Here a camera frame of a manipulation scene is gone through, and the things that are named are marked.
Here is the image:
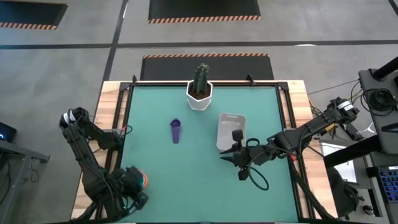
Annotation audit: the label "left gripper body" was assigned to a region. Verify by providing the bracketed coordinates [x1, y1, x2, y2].
[119, 166, 150, 213]

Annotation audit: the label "white plastic basket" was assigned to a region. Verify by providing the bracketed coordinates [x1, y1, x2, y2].
[216, 112, 248, 153]

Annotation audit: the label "teal table mat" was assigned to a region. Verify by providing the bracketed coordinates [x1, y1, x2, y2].
[111, 85, 300, 223]

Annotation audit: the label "grey metal desk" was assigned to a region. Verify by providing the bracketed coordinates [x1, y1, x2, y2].
[0, 139, 51, 216]

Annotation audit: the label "black diagonal metal bar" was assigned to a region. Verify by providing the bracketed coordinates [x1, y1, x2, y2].
[323, 136, 384, 169]

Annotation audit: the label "white hexagonal plant pot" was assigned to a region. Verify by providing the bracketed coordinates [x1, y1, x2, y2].
[185, 80, 214, 111]

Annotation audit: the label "green cactus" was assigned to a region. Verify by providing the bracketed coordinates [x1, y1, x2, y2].
[193, 63, 210, 95]

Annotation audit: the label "purple measuring cup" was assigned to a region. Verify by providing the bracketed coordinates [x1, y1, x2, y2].
[169, 118, 182, 144]

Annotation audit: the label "blue and orange scoops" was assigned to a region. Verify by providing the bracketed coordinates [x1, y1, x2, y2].
[140, 169, 150, 190]

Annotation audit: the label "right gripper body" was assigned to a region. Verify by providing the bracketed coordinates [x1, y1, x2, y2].
[231, 129, 275, 182]

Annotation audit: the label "backlit keyboard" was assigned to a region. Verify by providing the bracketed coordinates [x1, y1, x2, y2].
[377, 166, 398, 203]

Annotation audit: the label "grey side stand with pole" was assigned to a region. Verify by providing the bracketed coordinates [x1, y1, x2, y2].
[357, 55, 398, 156]

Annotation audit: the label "black aluminium rig frame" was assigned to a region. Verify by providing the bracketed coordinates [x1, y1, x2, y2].
[70, 74, 340, 224]

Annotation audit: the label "black tablet screen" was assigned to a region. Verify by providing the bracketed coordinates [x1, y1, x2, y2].
[0, 121, 17, 144]

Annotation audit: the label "coiled black cable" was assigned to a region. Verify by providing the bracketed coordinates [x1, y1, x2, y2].
[361, 87, 398, 113]

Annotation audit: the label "white paper sheet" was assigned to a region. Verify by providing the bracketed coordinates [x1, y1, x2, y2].
[319, 141, 358, 184]

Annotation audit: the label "black bag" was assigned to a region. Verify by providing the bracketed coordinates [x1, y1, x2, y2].
[325, 167, 364, 219]

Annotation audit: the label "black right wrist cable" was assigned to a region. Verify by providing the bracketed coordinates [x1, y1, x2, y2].
[244, 138, 271, 192]

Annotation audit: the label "black floor mat striped edge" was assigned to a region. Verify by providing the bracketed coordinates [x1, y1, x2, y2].
[147, 0, 262, 25]
[139, 53, 275, 82]
[0, 0, 69, 30]

